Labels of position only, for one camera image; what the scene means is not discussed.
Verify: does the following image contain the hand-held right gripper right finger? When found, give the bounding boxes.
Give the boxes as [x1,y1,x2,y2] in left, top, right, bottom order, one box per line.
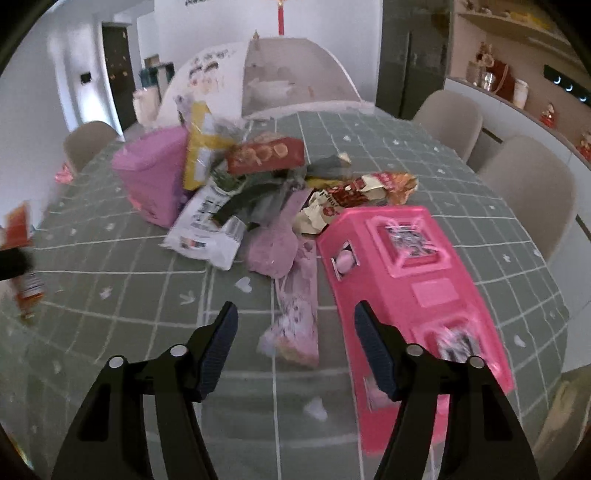
[355,301,541,480]

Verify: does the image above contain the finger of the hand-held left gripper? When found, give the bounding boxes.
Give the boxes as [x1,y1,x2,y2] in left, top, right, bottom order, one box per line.
[0,248,36,280]

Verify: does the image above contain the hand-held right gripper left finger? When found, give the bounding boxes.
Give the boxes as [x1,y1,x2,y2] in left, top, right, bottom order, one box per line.
[51,301,239,480]

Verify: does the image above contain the hot pink swing-lid bin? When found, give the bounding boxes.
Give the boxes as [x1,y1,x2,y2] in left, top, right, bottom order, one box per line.
[316,205,515,455]

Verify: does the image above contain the long pink printed wrapper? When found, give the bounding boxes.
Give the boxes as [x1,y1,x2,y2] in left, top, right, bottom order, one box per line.
[257,240,320,368]

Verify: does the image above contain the green checkered tablecloth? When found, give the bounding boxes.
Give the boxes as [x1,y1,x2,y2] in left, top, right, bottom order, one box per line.
[0,111,571,480]

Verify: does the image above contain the plain purple wrapper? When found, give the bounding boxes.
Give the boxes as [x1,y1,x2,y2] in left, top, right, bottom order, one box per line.
[246,188,311,278]

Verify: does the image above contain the beige dining chair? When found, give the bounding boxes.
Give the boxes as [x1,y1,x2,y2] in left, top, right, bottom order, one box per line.
[411,90,484,163]
[477,135,578,262]
[64,121,120,175]

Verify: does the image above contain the small lilac bin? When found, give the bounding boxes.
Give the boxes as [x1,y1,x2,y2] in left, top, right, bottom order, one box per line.
[112,126,191,228]

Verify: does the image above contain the red gold crumpled wrapper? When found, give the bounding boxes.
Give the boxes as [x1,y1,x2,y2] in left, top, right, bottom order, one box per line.
[295,171,419,237]

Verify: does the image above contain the red cookie pack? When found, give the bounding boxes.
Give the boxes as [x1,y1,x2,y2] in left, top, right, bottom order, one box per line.
[225,137,306,176]

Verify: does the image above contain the white jug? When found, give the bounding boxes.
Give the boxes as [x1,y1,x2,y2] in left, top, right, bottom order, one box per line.
[133,88,161,128]

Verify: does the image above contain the yellow white snack bag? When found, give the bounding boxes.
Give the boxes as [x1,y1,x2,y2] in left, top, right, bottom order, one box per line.
[175,95,237,191]

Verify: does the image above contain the dark door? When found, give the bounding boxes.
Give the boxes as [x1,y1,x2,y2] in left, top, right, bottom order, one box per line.
[102,25,138,133]

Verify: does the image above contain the white sideboard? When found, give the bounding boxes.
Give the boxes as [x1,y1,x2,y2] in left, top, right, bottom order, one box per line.
[443,76,591,259]

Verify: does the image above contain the glass jar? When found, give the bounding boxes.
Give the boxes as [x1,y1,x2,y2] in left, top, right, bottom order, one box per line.
[466,60,497,91]

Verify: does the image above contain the white mesh food cover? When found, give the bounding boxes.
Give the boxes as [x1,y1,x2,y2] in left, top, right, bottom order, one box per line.
[157,37,375,127]

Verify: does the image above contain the dark tall cabinet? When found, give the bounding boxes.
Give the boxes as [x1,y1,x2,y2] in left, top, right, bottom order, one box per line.
[375,0,452,121]

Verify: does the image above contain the red handbag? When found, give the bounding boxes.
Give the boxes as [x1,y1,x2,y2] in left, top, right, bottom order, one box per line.
[480,59,516,103]

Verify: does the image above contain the black light strip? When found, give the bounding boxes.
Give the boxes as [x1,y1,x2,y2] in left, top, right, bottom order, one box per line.
[543,65,591,105]

